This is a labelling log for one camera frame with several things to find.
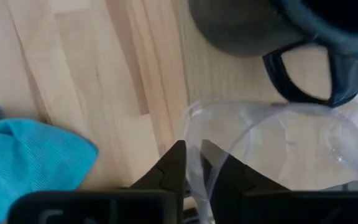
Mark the dark blue speckled enamel mug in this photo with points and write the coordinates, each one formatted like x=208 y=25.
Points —
x=343 y=77

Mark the clear plastic cup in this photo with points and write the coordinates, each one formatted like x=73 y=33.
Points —
x=291 y=146

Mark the blue cloth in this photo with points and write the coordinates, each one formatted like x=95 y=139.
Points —
x=26 y=155

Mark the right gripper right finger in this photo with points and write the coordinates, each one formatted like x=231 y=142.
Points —
x=259 y=199

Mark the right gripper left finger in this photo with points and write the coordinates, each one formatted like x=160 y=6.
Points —
x=160 y=180

